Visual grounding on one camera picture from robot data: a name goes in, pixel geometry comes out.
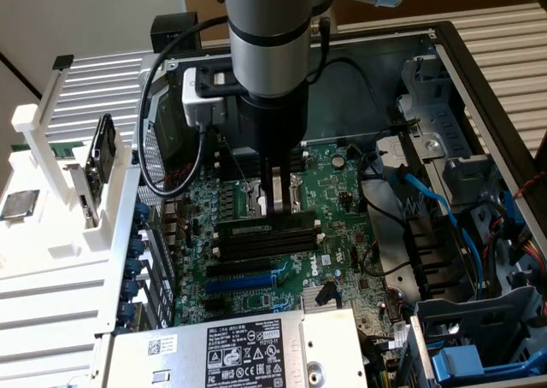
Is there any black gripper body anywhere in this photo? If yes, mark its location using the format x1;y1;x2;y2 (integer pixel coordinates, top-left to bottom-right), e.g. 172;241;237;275
236;82;310;168

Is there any dark RAM stick with label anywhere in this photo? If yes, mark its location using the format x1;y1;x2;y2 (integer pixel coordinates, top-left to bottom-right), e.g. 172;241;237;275
215;210;318;238

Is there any thin metal locking lever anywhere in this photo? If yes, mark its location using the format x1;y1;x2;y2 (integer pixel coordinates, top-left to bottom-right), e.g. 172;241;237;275
218;134;251;191

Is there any green Dell motherboard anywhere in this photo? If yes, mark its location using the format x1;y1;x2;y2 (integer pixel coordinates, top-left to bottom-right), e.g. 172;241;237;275
162;142;414;388

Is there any open grey PC case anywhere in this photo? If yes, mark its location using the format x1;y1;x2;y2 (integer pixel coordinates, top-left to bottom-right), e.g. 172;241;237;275
91;20;547;388

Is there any long black expansion slot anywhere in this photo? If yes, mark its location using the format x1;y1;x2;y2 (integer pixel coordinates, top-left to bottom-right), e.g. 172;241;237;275
205;257;274;280

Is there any blue expansion slot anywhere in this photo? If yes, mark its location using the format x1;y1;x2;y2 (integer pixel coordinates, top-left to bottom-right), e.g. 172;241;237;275
204;272;277;295

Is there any black angled plug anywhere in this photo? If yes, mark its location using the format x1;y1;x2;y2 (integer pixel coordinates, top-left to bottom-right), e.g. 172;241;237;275
315;278;339;308

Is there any silver chipset heatsink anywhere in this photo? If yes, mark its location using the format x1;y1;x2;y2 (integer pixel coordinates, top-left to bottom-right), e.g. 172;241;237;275
300;285;343;311

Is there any black box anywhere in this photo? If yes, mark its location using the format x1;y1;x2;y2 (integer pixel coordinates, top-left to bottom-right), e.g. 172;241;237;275
150;13;203;55

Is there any printed cardboard box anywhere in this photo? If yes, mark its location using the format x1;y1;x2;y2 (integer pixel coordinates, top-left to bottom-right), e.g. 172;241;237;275
181;0;232;50

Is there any silver metal disk bay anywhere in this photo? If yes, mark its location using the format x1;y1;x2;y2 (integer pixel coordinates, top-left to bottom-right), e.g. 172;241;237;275
397;56;514;209

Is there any black hard disk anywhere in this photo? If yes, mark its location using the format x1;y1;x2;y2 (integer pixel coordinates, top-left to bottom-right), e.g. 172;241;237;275
84;113;118;195

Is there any silver power supply with label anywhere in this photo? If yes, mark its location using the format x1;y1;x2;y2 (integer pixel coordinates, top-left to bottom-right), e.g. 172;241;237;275
100;309;368;388

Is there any white plastic parts rack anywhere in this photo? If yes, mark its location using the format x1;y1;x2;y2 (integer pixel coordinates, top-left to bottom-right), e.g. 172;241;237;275
0;54;142;280

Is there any grey metal drive cage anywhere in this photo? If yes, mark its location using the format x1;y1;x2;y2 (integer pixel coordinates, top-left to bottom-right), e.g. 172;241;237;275
416;285;547;388

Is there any blue plastic drive tray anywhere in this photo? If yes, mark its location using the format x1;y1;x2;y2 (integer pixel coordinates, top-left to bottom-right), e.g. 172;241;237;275
431;344;547;383

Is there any silver CPU chip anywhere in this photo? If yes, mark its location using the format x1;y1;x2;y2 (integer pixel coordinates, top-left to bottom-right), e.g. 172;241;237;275
0;189;40;221

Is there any CPU socket with metal frame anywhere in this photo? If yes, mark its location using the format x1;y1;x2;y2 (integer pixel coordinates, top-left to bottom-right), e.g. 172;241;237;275
238;173;309;219

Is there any black camera cable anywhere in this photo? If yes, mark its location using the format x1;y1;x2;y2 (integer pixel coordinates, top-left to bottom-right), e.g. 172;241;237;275
135;15;232;200

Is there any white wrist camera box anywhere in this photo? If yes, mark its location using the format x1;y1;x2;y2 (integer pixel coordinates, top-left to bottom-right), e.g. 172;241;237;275
181;62;241;128

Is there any red and black twisted wire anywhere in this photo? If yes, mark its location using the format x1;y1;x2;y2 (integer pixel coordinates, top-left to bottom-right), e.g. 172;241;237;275
164;168;191;189
511;177;547;200

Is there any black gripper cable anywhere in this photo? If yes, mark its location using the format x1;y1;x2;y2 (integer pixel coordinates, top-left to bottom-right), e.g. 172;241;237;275
306;16;333;82

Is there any black wire with connector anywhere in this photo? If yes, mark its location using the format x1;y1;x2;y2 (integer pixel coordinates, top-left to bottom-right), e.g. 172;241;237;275
307;56;422;131

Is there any blue SATA wire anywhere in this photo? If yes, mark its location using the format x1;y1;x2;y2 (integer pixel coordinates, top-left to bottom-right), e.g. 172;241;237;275
386;165;492;297

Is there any graphics card with silver bracket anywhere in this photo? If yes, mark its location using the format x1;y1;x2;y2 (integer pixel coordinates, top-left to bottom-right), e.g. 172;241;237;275
50;142;104;230

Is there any coloured power wire bundle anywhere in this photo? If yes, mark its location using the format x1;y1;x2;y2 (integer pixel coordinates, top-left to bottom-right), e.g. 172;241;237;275
512;229;547;273

